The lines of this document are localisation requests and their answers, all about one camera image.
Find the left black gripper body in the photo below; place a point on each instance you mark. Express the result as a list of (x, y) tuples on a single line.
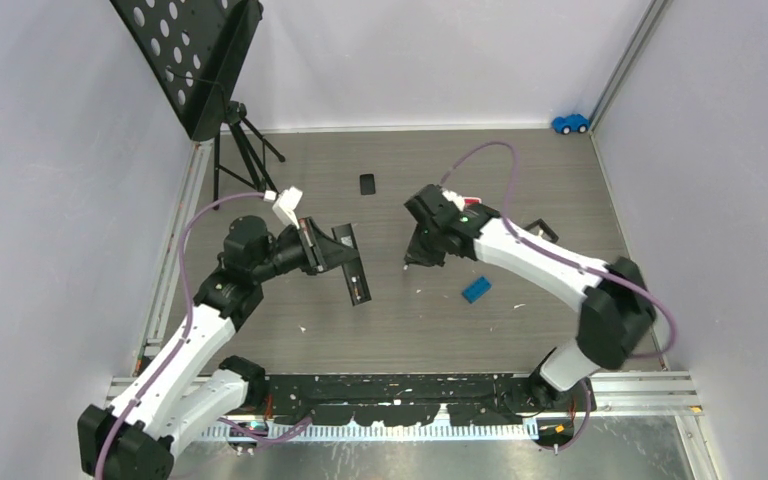
[(309, 247)]

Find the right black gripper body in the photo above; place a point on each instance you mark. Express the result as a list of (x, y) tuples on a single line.
[(425, 248)]

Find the black remote control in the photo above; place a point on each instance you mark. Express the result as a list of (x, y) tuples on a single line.
[(353, 270)]

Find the black battery cover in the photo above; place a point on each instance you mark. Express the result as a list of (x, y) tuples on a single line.
[(367, 184)]

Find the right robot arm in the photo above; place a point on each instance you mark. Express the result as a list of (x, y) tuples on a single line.
[(610, 298)]

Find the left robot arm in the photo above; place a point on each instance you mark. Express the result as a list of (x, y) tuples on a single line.
[(146, 427)]

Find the blue toy brick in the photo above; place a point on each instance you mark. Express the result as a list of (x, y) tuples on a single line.
[(476, 289)]

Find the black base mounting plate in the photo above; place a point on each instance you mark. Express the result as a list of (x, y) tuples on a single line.
[(402, 400)]

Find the blue toy car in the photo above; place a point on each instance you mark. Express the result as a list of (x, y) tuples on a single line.
[(573, 123)]

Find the black perforated music stand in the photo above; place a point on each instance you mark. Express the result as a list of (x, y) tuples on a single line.
[(196, 51)]

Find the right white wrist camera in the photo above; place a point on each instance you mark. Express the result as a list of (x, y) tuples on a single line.
[(455, 198)]

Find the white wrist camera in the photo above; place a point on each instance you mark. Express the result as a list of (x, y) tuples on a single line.
[(455, 198), (284, 204)]

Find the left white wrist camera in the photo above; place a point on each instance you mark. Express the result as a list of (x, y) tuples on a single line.
[(284, 204)]

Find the small black square frame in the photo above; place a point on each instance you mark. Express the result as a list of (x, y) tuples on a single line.
[(541, 229)]

